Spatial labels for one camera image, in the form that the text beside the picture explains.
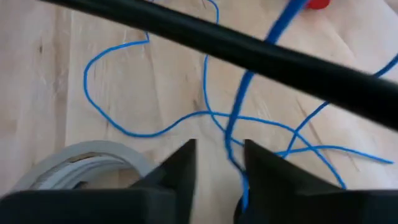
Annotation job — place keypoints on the red black battery pack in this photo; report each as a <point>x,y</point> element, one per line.
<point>317,3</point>

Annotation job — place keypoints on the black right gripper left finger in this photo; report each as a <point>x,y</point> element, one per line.
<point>93,208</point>

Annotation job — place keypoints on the clear tape roll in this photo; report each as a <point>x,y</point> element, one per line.
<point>93,147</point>

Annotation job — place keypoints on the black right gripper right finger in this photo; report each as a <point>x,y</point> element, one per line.
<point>311,208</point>

